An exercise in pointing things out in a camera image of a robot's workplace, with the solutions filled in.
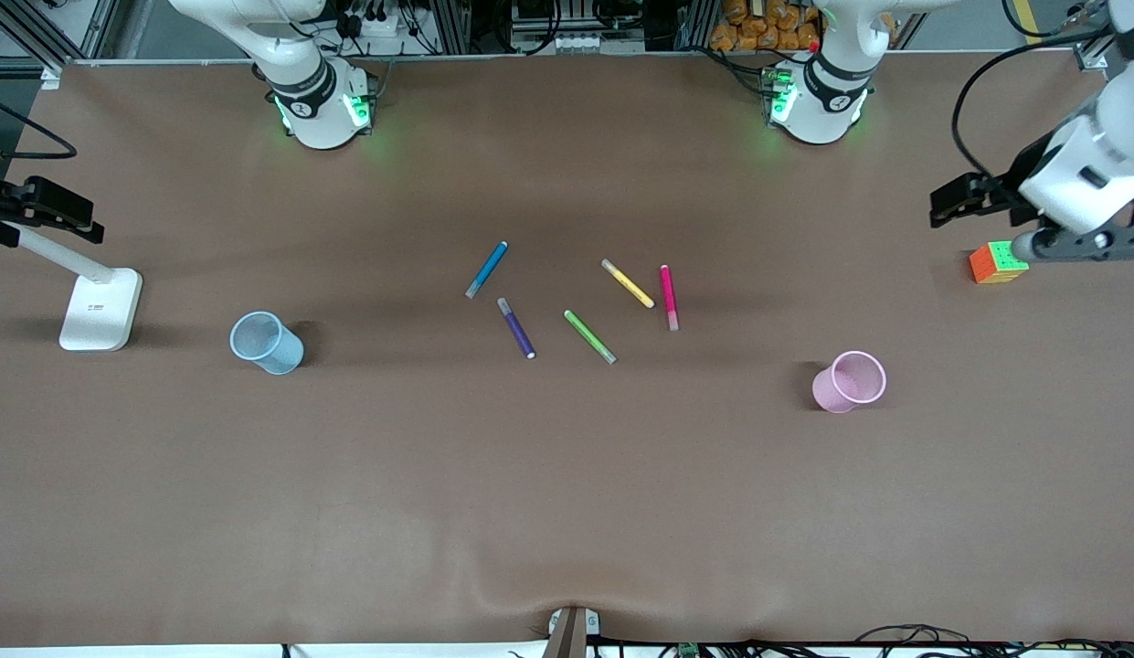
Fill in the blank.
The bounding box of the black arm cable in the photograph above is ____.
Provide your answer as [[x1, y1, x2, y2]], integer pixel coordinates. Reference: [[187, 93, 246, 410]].
[[950, 27, 1116, 184], [0, 91, 79, 161]]

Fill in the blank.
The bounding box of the blue marker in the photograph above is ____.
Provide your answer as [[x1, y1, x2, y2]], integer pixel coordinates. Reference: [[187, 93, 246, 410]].
[[464, 241, 510, 301]]

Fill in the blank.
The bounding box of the white power strip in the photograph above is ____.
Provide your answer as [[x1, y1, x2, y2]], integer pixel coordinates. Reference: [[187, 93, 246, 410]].
[[347, 11, 408, 39]]

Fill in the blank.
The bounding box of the green marker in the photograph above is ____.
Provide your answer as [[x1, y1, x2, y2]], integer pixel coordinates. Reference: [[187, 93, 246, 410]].
[[563, 309, 618, 366]]

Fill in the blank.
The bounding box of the black floor cable bundle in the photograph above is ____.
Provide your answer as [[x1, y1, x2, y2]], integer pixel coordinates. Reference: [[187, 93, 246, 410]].
[[854, 624, 1134, 658]]

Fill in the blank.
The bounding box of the multicolour puzzle cube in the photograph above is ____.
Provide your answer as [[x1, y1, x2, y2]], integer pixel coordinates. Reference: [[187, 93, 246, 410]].
[[969, 241, 1031, 285]]

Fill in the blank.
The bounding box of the blue plastic cup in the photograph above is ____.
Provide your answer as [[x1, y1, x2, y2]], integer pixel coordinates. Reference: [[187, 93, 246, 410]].
[[229, 311, 305, 376]]

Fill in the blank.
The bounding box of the pink plastic cup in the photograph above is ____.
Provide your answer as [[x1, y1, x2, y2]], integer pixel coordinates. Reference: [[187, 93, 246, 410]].
[[811, 350, 888, 415]]

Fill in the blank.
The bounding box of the pile of orange packets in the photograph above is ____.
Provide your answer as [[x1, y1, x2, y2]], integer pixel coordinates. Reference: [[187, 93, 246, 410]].
[[710, 0, 823, 53]]

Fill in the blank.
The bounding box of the purple marker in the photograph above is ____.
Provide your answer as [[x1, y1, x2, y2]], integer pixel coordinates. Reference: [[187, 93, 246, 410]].
[[496, 297, 537, 360]]

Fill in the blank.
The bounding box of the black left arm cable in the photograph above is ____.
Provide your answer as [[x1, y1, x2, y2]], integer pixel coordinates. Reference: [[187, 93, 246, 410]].
[[950, 27, 1116, 184]]

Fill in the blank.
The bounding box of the white stand with pole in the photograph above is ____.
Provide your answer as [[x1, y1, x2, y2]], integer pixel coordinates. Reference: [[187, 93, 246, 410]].
[[2, 222, 144, 353]]

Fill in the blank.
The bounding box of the yellow marker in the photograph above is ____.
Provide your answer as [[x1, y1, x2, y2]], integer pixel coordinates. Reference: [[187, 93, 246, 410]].
[[600, 259, 656, 310]]

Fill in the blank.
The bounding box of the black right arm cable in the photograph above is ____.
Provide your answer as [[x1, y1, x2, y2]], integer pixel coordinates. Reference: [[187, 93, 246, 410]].
[[0, 91, 79, 161]]

